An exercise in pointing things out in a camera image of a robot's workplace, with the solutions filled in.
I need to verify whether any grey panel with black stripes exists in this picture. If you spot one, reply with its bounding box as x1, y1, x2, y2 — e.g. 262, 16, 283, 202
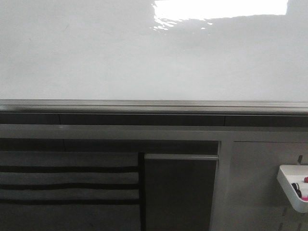
0, 151, 145, 231

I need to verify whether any black marker in tray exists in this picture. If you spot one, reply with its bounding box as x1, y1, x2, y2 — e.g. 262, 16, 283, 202
291, 182, 302, 198

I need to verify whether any white whiteboard with aluminium frame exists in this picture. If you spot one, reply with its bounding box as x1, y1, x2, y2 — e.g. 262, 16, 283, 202
0, 0, 308, 115

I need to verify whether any white pegboard panel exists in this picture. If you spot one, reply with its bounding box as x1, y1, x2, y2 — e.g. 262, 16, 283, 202
225, 142, 308, 231

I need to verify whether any white plastic marker tray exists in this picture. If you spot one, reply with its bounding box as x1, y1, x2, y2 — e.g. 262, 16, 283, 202
277, 165, 308, 213

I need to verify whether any dark grey cabinet door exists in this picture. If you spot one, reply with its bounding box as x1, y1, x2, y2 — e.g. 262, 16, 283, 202
145, 154, 217, 231

